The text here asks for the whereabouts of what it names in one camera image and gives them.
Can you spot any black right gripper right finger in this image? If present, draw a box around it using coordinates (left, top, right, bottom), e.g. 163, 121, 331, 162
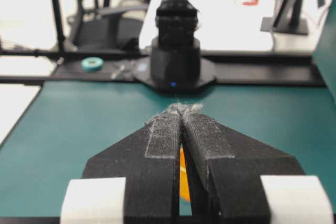
181, 105, 334, 223

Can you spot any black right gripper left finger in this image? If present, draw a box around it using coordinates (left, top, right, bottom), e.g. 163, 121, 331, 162
60, 110, 182, 223

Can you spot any orange block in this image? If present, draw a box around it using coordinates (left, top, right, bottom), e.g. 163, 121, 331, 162
180, 147, 191, 202

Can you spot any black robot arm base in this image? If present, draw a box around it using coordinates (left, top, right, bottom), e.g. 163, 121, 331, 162
132, 0, 216, 92

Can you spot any teal tape roll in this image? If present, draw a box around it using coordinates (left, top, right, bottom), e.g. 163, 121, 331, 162
81, 57, 104, 72

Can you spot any white desk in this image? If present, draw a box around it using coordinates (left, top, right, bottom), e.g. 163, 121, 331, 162
138, 0, 329, 53

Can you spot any black office chair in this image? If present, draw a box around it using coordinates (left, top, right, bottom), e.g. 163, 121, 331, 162
64, 0, 148, 51

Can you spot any black monitor stand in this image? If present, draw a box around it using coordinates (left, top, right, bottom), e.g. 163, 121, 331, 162
260, 0, 308, 36

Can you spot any black mounting rail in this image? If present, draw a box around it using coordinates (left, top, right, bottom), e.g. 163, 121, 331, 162
1, 50, 325, 87

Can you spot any black vertical frame pole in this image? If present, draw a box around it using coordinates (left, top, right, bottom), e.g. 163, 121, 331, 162
51, 0, 65, 53

